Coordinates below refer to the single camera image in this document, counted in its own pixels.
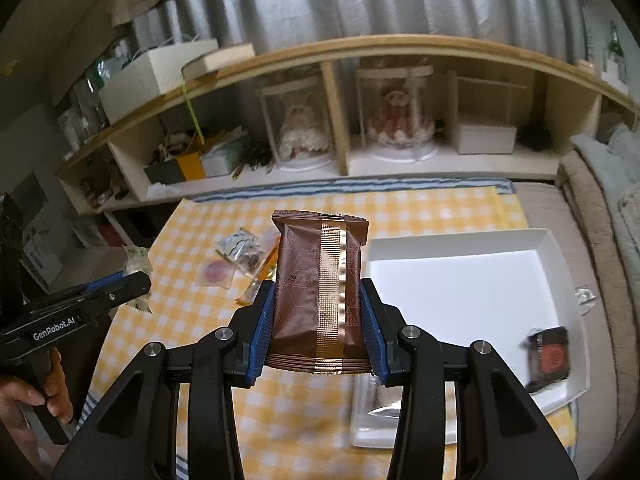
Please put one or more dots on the book on shelf top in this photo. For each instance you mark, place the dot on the book on shelf top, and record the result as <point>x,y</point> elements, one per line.
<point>214,60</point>

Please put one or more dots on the silver curtain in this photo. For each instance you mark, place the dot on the silver curtain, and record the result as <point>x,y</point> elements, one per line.
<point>551,27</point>

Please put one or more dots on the grey blanket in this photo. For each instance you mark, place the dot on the grey blanket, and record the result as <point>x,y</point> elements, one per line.
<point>600,179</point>

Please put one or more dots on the yellow white checkered cloth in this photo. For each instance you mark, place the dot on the yellow white checkered cloth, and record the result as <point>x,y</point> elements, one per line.
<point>290,426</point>

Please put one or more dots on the white brown candy packet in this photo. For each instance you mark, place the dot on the white brown candy packet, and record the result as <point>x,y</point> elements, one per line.
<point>251,258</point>

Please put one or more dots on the brown chocolate snack pack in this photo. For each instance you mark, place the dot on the brown chocolate snack pack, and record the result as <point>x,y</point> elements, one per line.
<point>316,320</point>

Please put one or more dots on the white cardboard tray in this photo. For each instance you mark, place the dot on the white cardboard tray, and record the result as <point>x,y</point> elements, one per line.
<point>499,286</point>

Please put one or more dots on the green white snack packet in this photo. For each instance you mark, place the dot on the green white snack packet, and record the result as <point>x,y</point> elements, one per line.
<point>138,261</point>

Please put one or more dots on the large white box on shelf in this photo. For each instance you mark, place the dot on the large white box on shelf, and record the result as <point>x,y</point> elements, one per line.
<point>148,76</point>

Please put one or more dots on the person's left hand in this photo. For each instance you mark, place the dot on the person's left hand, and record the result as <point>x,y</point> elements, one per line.
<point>54,396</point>

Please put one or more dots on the tissue box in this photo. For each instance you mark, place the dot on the tissue box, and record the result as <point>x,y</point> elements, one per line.
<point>224,155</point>

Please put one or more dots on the silver beige snack packet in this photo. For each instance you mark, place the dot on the silver beige snack packet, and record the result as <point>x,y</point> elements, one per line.
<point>238,246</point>

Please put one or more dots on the white storage box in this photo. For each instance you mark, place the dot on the white storage box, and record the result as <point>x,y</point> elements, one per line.
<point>474,139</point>

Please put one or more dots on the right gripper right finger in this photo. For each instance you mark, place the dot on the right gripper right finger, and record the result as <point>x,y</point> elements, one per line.
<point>501,432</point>

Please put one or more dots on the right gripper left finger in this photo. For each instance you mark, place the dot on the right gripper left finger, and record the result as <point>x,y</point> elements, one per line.
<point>132,431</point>

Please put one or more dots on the wooden shelf unit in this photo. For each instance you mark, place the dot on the wooden shelf unit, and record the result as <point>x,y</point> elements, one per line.
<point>567,98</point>

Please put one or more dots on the dark red black packet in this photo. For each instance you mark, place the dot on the dark red black packet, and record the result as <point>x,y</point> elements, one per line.
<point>548,357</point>

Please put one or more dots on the purple round pastry pack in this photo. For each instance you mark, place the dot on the purple round pastry pack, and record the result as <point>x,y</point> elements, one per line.
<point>216,273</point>

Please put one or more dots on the orange box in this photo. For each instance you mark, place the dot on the orange box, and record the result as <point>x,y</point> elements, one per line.
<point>191,167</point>

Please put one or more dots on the red dress doll case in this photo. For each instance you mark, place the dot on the red dress doll case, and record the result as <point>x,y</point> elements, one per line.
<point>395,106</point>

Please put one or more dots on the white dress doll case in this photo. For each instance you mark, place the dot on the white dress doll case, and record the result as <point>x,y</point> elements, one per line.
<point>297,121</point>

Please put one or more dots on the orange snack bar packet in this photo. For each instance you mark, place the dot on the orange snack bar packet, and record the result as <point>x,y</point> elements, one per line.
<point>267,271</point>

